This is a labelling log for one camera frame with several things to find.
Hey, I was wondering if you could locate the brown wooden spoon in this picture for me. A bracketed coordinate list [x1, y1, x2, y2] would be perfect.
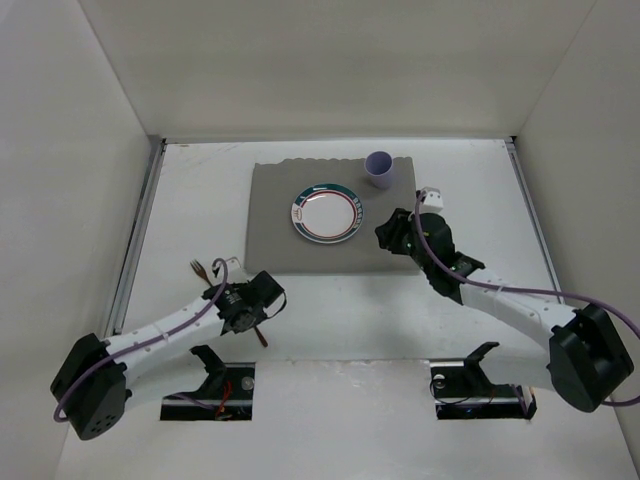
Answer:
[254, 327, 269, 348]

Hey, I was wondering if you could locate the brown wooden fork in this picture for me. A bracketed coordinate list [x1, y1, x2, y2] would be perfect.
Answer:
[190, 259, 213, 287]

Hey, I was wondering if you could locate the purple plastic cup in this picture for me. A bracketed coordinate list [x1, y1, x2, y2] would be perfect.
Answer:
[364, 151, 394, 190]

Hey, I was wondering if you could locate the white plate with green rim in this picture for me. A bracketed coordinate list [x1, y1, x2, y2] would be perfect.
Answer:
[290, 183, 364, 245]

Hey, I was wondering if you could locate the grey cloth napkin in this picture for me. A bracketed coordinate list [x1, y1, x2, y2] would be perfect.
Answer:
[244, 157, 418, 274]

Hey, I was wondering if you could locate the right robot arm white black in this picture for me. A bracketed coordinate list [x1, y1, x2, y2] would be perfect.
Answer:
[375, 208, 634, 412]

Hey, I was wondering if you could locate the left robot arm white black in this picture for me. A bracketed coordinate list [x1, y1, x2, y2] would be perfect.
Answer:
[50, 271, 287, 441]

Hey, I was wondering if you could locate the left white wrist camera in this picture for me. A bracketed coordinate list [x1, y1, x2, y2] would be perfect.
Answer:
[225, 256, 248, 283]

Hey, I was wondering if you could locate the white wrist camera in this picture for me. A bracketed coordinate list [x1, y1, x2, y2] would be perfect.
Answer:
[225, 256, 248, 283]
[417, 187, 444, 214]

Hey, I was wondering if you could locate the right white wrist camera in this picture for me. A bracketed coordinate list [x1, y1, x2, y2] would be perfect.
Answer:
[417, 187, 444, 214]

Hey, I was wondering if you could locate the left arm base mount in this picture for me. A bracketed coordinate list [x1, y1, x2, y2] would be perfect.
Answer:
[160, 346, 256, 422]

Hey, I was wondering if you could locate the left aluminium table rail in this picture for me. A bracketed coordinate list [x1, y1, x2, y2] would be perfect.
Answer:
[97, 135, 167, 338]

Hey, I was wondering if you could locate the aluminium table rail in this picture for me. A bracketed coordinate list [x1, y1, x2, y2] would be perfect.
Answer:
[504, 137, 560, 291]
[97, 135, 167, 338]

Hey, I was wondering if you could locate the right aluminium table rail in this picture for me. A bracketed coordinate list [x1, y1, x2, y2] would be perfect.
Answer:
[504, 137, 560, 291]

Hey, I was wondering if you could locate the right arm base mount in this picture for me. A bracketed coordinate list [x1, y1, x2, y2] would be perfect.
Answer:
[428, 342, 537, 421]

